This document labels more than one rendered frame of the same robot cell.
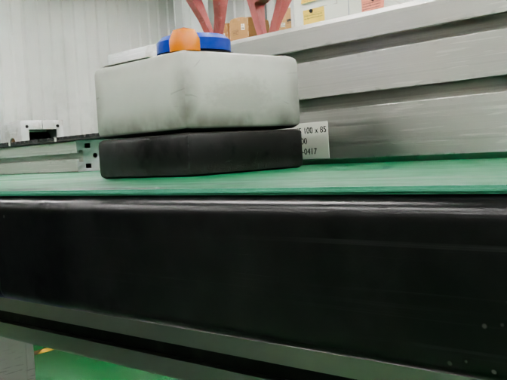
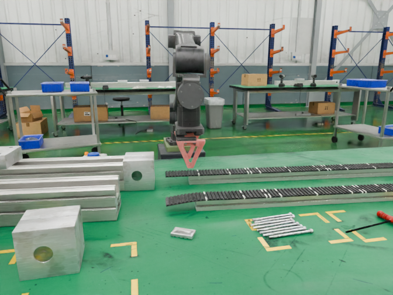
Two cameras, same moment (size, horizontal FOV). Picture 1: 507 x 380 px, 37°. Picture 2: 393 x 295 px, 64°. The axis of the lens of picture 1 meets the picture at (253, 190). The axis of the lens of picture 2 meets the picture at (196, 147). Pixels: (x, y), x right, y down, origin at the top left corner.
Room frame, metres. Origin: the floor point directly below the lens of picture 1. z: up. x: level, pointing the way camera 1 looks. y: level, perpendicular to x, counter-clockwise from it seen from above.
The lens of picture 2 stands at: (1.32, -0.61, 1.15)
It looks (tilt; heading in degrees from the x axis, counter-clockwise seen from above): 15 degrees down; 126
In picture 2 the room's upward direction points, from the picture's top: straight up
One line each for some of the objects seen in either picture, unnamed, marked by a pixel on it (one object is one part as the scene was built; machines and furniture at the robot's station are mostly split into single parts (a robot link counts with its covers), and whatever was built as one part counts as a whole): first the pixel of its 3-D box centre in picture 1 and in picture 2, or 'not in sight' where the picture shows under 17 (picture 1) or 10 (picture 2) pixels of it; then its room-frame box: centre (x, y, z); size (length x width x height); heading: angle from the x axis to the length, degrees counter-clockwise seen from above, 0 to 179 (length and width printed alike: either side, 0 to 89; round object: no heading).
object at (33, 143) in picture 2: not in sight; (53, 122); (-2.21, 1.34, 0.50); 1.03 x 0.55 x 1.01; 60
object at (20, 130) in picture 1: (27, 145); not in sight; (1.52, 0.45, 0.83); 0.11 x 0.10 x 0.10; 131
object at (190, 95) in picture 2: not in sight; (191, 79); (0.88, -0.03, 1.12); 0.12 x 0.09 x 0.12; 131
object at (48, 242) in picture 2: not in sight; (53, 237); (0.78, -0.33, 0.83); 0.11 x 0.10 x 0.10; 140
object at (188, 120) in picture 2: not in sight; (188, 117); (0.85, 0.00, 1.02); 0.10 x 0.07 x 0.07; 133
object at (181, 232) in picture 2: not in sight; (183, 233); (0.92, -0.11, 0.78); 0.05 x 0.03 x 0.01; 20
